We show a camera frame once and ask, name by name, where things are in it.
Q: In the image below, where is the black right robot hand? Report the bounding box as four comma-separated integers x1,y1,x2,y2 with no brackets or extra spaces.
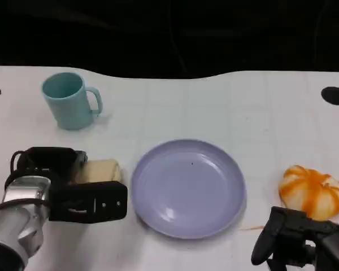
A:
250,206,339,271

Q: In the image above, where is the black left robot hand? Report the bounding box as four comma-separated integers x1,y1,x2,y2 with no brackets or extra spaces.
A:
16,146,88,186

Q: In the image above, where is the orange and white bread roll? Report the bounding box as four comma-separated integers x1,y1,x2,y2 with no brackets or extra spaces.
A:
279,165,339,221

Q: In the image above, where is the pale green mug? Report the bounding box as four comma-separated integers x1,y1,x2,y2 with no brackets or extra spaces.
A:
41,72,103,131

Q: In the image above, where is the lilac plate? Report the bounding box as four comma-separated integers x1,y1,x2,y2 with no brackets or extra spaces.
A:
131,138,247,240

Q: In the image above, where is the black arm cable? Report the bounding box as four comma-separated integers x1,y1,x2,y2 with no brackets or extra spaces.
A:
0,150,50,218

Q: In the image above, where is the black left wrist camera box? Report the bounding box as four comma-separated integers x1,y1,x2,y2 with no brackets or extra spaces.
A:
48,181,128,224

